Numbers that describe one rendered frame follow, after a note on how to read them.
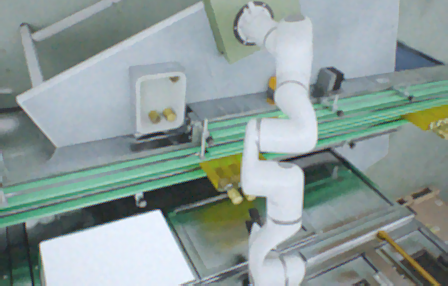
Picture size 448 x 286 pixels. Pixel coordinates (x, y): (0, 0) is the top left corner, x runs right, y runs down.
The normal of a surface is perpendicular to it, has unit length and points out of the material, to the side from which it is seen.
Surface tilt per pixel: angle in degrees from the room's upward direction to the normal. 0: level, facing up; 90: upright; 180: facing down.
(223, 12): 4
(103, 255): 90
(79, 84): 0
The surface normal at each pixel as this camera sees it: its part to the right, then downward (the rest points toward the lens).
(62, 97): 0.47, 0.55
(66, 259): 0.11, -0.81
